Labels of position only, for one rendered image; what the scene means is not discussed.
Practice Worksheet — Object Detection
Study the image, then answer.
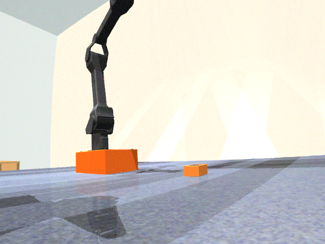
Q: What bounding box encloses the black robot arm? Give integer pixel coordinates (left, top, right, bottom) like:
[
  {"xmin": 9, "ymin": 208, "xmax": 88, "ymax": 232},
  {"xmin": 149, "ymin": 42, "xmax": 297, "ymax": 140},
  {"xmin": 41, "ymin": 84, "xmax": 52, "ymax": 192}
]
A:
[{"xmin": 85, "ymin": 0, "xmax": 134, "ymax": 151}]

